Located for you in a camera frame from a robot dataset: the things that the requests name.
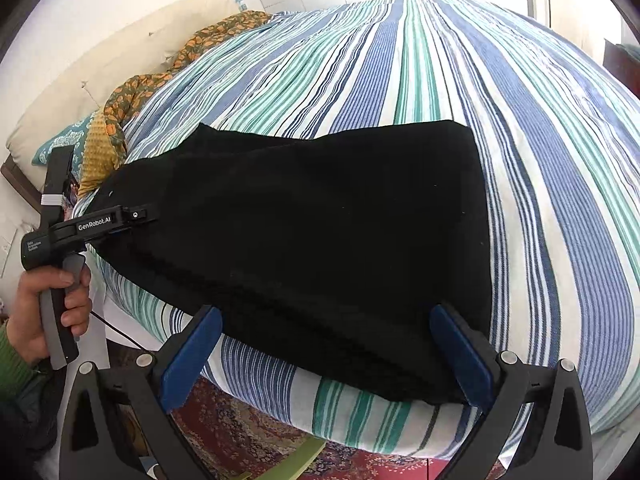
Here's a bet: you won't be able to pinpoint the thin black cable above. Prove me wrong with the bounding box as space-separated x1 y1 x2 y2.
90 310 151 348

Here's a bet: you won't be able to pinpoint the cream padded headboard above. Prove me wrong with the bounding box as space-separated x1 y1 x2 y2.
5 0 241 163

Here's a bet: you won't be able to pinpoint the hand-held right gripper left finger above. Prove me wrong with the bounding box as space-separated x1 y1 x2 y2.
59 304 223 480

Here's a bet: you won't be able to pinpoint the dark red wooden cabinet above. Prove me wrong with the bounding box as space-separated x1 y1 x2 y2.
602 39 640 81

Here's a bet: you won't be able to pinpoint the striped bed blanket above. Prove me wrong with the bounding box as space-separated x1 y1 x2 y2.
75 0 640 461

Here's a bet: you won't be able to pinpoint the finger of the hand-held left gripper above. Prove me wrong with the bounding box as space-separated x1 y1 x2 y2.
117 202 161 235

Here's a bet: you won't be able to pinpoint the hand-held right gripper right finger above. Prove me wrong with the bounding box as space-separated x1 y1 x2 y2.
429 302 593 480

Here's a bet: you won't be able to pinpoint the green plastic strip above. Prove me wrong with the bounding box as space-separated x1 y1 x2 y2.
277 435 326 480

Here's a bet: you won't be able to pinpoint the person's left forearm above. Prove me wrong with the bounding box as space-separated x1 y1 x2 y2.
0 317 53 403

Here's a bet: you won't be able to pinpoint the black pants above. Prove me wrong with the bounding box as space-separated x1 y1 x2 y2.
85 119 496 406

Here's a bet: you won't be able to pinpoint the person's left hand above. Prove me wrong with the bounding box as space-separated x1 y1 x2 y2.
7 262 93 366

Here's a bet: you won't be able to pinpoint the yellow dotted pillow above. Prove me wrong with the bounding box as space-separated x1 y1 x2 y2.
77 110 128 198

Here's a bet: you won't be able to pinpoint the teal patterned pillow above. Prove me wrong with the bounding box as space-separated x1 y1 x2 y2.
31 110 98 176

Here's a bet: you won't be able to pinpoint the patterned red rug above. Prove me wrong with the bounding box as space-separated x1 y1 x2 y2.
170 375 506 480

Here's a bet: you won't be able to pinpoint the orange floral cloth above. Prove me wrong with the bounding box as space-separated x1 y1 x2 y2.
102 10 273 126

